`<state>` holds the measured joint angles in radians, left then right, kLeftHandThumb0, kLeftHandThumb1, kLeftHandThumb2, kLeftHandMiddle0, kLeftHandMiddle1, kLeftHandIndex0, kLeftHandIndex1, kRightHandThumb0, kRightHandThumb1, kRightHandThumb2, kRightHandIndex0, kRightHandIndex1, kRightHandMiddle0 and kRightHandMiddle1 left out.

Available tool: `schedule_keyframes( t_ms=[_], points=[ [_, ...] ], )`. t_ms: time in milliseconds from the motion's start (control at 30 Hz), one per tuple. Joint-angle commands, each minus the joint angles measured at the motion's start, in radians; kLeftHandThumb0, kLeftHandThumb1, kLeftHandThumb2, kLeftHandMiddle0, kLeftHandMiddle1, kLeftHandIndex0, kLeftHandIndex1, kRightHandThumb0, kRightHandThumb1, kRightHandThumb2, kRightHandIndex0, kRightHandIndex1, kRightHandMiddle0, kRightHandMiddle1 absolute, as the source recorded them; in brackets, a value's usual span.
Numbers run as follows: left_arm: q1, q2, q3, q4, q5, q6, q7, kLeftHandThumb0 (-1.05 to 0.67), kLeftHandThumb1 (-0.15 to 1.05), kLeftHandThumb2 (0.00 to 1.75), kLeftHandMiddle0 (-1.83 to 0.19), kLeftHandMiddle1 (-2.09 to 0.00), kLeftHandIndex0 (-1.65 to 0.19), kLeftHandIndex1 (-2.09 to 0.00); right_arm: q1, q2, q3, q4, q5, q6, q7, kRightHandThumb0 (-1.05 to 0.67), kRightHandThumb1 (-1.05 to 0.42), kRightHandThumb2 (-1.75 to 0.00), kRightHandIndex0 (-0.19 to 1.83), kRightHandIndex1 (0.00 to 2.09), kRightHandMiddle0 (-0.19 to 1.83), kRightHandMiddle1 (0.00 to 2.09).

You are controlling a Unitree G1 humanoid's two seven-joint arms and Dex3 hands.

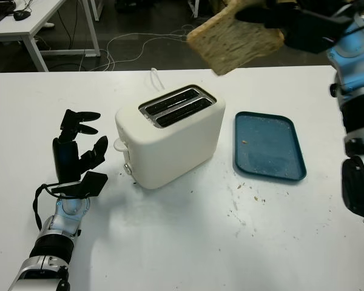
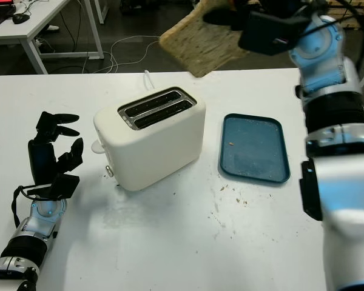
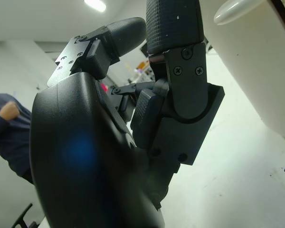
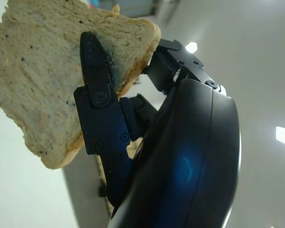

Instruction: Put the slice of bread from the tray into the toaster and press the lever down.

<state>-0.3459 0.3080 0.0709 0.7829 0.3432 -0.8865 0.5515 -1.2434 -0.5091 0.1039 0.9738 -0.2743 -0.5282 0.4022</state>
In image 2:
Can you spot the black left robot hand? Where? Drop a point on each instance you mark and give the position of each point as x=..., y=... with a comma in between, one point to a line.
x=41, y=160

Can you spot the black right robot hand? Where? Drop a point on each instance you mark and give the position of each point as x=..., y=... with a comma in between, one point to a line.
x=224, y=18

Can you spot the brown bread slice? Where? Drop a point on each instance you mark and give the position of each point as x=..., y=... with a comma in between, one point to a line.
x=200, y=45

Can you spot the white two-slot toaster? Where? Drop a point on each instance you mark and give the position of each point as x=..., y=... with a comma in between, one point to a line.
x=148, y=151

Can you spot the blue plastic tray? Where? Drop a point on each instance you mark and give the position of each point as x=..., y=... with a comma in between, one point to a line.
x=254, y=151

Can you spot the white shoe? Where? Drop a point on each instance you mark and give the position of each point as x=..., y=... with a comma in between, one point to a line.
x=52, y=28

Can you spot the white office desk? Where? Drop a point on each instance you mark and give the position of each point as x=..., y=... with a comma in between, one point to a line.
x=42, y=18

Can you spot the black computer mouse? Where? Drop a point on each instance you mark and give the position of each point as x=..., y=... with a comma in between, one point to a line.
x=20, y=18

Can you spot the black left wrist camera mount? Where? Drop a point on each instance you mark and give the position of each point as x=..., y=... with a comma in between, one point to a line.
x=63, y=185

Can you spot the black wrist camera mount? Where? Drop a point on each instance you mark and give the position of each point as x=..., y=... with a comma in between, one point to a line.
x=63, y=185
x=267, y=33

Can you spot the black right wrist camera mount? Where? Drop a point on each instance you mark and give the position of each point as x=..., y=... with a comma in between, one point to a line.
x=267, y=33

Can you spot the white metal frame leg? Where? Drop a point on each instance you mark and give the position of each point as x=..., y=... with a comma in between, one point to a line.
x=100, y=12

